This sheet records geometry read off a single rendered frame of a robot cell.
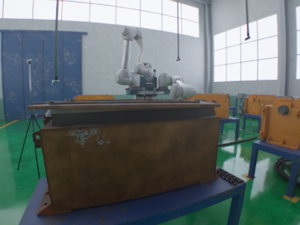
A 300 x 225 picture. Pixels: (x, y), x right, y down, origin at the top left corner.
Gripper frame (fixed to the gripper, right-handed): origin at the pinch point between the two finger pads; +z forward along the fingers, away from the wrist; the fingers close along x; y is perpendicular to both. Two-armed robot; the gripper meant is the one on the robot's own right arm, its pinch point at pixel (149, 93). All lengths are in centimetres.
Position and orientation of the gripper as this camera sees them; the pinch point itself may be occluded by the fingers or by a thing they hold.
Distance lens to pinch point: 214.8
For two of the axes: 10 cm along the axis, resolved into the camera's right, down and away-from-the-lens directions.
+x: -9.0, 0.6, -4.3
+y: -4.3, -1.2, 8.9
